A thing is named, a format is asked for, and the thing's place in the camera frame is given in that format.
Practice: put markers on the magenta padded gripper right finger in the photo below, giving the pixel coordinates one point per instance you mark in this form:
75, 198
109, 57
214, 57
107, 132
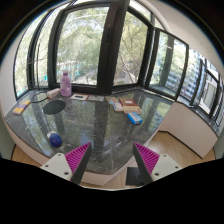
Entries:
153, 166

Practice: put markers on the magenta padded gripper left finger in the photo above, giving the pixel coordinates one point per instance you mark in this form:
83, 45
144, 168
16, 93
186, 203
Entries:
70, 166

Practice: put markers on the blue computer mouse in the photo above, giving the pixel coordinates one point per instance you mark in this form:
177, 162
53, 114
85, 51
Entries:
54, 139

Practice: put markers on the round black mouse pad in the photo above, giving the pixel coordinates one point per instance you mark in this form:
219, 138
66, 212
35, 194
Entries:
54, 107

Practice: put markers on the blue white small box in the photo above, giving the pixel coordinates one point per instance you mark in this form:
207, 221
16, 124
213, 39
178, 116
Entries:
134, 118

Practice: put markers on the tan flat box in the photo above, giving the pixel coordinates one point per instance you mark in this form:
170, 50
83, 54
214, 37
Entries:
128, 109

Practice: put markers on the small white grey box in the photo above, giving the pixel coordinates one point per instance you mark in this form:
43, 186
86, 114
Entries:
118, 107

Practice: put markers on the red brown book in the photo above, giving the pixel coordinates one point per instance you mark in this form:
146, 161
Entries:
127, 102

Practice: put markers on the flat card with dark picture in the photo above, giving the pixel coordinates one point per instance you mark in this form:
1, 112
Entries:
81, 97

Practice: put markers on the flat colourful booklet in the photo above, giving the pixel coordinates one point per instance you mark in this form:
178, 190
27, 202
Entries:
96, 98

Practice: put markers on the beige rectangular box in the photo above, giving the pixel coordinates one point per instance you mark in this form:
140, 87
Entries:
53, 93

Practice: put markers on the yellow purple small box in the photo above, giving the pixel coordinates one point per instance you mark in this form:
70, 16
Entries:
21, 107

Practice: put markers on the purple plastic bottle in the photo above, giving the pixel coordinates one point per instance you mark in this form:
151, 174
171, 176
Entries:
65, 84

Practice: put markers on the black framed bay window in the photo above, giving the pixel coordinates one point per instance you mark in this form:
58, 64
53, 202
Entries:
111, 44

